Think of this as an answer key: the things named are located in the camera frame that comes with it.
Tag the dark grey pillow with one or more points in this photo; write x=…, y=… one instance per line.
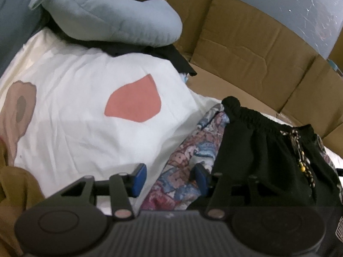
x=16, y=18

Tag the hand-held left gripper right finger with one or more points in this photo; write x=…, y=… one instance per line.
x=201, y=179

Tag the brown garment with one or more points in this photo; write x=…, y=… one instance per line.
x=16, y=192

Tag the colourful dotted white cloth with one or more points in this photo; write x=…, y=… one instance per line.
x=185, y=77

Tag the black cloth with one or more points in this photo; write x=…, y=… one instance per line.
x=160, y=52

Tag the bear printed blanket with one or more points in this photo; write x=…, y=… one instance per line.
x=80, y=99

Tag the floral patterned garment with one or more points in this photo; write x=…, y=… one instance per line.
x=182, y=166

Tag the black pants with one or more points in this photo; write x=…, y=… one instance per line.
x=254, y=152

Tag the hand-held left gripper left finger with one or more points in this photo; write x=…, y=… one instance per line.
x=140, y=178

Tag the grey neck pillow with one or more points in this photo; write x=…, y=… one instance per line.
x=107, y=13

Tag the large folded cardboard sheet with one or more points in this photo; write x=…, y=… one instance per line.
x=254, y=59

